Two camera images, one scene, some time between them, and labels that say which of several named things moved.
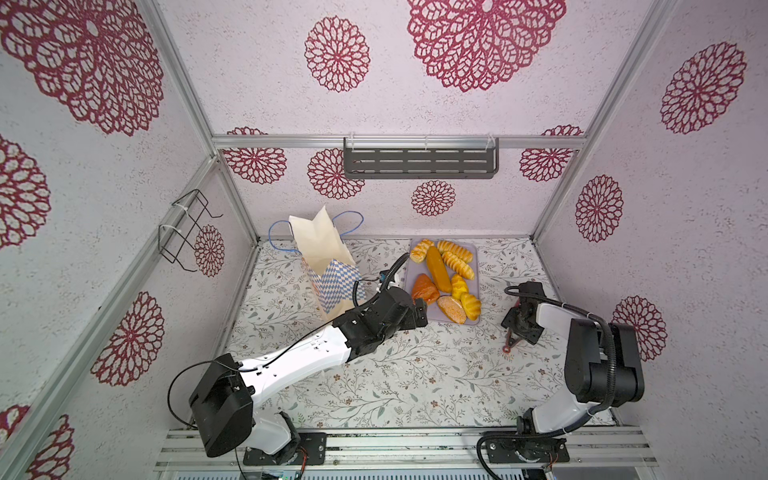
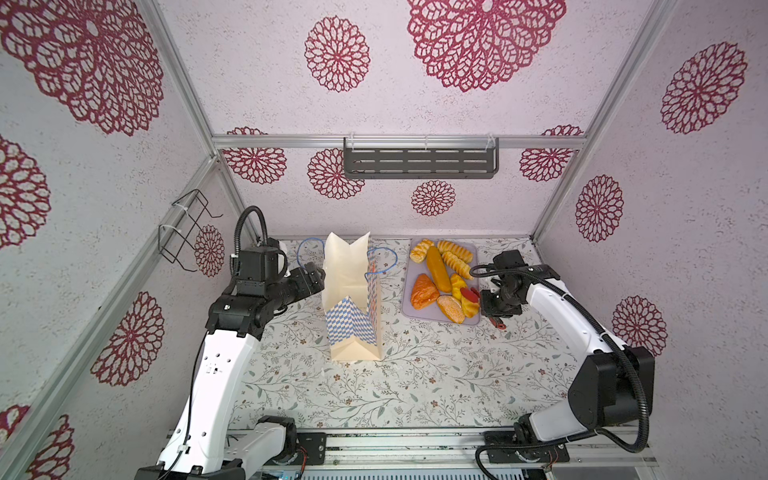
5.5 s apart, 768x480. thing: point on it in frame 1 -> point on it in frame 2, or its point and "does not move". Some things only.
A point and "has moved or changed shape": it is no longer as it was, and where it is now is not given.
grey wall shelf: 421,158 does not move
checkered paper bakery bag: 336,279 has moved or changed shape
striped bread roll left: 419,253 does not move
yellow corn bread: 459,287 does not move
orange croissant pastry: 424,288 does not move
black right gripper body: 512,320 -> 494,304
